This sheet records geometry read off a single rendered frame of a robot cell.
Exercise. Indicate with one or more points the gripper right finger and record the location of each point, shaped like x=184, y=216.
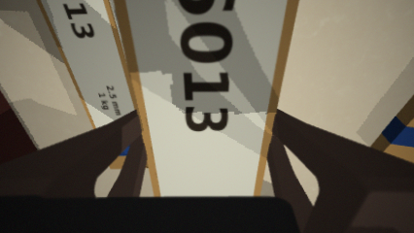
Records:
x=361, y=189

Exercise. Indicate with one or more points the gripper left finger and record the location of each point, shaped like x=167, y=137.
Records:
x=71, y=167

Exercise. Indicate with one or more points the dark red low platform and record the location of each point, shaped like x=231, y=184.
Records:
x=14, y=141

